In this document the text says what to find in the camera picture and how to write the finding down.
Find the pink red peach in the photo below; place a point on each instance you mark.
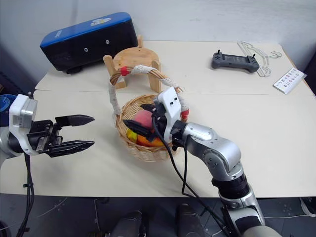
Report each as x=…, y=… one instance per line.
x=143, y=119

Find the yellow fruit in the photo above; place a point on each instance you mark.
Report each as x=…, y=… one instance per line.
x=132, y=135

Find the blue roll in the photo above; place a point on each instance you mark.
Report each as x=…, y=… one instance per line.
x=6, y=103

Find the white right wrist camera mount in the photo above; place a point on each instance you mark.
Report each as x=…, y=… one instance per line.
x=171, y=106

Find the orange round fruit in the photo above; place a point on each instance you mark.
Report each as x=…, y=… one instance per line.
x=154, y=142

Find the round wooden stand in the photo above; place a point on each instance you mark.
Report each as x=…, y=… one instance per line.
x=134, y=55

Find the grey handheld controller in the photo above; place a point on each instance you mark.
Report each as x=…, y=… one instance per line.
x=233, y=61

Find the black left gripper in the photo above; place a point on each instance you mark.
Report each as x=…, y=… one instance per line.
x=43, y=134

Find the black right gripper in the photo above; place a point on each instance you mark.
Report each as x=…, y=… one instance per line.
x=159, y=122

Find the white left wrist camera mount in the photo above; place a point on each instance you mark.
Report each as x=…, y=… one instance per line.
x=21, y=108

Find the black and white shoe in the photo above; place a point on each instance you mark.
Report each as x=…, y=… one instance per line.
x=308, y=207

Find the blue and black box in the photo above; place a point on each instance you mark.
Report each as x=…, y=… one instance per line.
x=89, y=44

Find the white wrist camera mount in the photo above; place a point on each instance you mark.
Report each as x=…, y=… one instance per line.
x=21, y=108
x=171, y=106

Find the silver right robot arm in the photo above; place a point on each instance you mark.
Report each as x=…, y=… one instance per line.
x=222, y=148

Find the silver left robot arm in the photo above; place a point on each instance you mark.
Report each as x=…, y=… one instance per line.
x=10, y=144

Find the white sticker card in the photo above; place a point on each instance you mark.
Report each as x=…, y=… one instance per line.
x=288, y=81

